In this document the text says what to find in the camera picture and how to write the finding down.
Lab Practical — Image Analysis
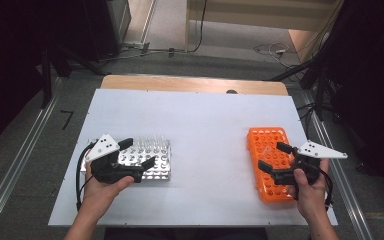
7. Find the dark grey cabinet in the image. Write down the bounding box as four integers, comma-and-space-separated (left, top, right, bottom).
83, 0, 133, 61

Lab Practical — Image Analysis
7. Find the orange plastic test tube rack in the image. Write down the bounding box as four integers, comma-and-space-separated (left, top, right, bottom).
246, 126, 306, 204

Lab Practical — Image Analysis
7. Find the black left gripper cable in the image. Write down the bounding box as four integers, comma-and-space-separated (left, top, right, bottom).
75, 146, 98, 212

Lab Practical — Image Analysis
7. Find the slim clear test tube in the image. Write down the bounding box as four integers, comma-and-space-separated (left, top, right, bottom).
261, 146, 274, 161

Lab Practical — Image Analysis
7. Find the beige wooden shelf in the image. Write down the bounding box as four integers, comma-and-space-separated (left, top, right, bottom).
184, 0, 344, 63

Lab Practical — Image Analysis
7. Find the grey floor cable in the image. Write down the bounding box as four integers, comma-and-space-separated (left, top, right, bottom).
99, 46, 188, 63

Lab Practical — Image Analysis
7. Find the white floor cable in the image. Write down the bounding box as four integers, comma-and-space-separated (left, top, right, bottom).
253, 42, 293, 68

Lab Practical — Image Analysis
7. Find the wooden table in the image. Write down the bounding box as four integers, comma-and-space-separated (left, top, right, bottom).
100, 74, 289, 97

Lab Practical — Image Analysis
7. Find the row of clear test tubes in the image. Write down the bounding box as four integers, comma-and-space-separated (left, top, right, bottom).
136, 134, 169, 154

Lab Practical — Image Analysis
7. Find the white table board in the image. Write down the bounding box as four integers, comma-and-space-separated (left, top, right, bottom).
48, 88, 339, 228

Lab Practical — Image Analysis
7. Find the person's left hand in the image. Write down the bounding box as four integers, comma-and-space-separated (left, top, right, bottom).
81, 163, 136, 214

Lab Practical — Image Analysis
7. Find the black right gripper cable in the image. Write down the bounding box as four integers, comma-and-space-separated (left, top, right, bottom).
319, 169, 335, 209

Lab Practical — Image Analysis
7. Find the black hanging cable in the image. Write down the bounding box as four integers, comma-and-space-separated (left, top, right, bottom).
188, 0, 209, 54

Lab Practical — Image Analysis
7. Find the silver metal test tube rack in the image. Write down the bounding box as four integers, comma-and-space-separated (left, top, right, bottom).
80, 137, 172, 182

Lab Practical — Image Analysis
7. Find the aluminium floor rail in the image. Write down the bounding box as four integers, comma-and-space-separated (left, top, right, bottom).
298, 88, 374, 240
0, 77, 64, 240

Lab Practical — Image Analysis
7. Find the dark curtain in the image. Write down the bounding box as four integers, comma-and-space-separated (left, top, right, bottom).
0, 0, 91, 158
326, 0, 384, 201

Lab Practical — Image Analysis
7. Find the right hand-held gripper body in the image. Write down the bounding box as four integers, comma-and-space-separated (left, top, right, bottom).
272, 140, 349, 187

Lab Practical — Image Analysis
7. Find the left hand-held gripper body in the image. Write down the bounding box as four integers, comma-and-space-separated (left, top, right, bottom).
84, 133, 145, 185

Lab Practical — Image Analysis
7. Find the black floor cable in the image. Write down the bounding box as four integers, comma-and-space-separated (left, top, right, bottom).
296, 102, 318, 121

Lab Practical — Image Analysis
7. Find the person's right hand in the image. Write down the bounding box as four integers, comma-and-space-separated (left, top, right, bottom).
288, 158, 331, 218

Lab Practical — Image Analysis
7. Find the black metal stand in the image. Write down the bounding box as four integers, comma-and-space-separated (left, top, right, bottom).
269, 49, 334, 121

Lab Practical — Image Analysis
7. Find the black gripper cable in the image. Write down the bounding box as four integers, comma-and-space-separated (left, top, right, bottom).
75, 146, 98, 212
319, 169, 335, 209

